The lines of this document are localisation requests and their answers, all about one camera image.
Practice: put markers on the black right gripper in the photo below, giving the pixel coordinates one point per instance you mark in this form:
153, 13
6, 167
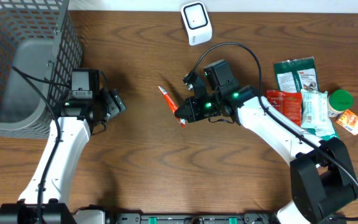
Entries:
193, 114

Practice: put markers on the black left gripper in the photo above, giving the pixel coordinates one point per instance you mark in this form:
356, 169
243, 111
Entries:
114, 104

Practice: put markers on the red packet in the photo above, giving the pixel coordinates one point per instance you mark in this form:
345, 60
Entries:
171, 104

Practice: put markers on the red snack bag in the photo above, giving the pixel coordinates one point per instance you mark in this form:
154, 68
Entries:
288, 104

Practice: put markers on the green white 3M package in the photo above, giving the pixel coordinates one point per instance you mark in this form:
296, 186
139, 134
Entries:
300, 74

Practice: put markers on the white small packet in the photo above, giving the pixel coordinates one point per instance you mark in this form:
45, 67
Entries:
315, 110

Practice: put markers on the green lid jar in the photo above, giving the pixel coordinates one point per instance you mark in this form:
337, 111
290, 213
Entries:
338, 102

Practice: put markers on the orange Kleenex tissue pack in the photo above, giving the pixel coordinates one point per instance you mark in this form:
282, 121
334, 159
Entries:
349, 121

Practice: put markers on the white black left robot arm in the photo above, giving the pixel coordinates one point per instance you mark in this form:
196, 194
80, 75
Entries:
45, 199

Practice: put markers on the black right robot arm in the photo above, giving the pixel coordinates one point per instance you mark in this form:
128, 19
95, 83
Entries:
322, 176

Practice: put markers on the white barcode scanner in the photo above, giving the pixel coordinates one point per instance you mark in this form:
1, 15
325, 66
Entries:
196, 23

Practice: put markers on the grey mesh basket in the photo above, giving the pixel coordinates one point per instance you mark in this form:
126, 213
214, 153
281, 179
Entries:
39, 49

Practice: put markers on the black mounting rail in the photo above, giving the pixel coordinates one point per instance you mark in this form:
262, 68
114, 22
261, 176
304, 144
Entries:
213, 218

